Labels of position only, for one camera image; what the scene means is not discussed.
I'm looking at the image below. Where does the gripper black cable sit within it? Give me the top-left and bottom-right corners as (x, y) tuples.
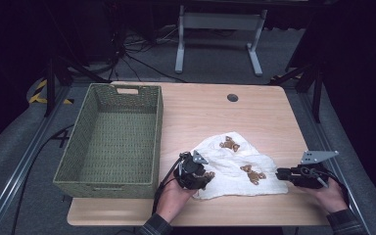
(152, 156), (182, 213)
(319, 168), (351, 208)

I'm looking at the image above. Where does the black metal stand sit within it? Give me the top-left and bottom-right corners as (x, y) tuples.
(43, 55), (111, 118)
(268, 62), (324, 124)

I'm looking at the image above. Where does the black floor cable bundle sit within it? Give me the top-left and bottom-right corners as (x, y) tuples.
(111, 28), (188, 83)

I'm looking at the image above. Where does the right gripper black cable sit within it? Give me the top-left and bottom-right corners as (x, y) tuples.
(319, 168), (351, 208)

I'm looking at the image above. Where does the person's right hand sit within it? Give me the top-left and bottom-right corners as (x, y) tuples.
(298, 178), (349, 215)

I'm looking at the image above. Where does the white metal table frame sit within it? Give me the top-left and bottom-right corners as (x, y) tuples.
(174, 4), (268, 77)

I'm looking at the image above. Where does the green woven basket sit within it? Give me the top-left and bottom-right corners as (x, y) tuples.
(52, 82), (165, 200)

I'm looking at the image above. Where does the yellow black floor tape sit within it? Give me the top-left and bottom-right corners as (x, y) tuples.
(28, 78), (74, 106)

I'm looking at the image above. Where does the person's left hand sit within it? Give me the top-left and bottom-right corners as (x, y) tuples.
(156, 178), (197, 224)

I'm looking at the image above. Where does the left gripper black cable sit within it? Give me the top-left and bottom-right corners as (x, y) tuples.
(152, 156), (182, 213)

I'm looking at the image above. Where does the grey metal floor rail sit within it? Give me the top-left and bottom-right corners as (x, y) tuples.
(0, 86), (71, 235)
(298, 92), (373, 235)

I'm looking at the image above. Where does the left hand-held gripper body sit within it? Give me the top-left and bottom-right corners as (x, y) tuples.
(173, 149), (210, 191)

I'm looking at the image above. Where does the thick black floor cable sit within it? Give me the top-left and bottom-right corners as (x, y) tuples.
(11, 123), (76, 235)

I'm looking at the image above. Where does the white cloth with bear print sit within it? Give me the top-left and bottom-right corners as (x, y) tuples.
(191, 131), (289, 201)

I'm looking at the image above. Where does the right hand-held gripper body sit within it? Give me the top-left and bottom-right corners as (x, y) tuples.
(290, 150), (340, 190)

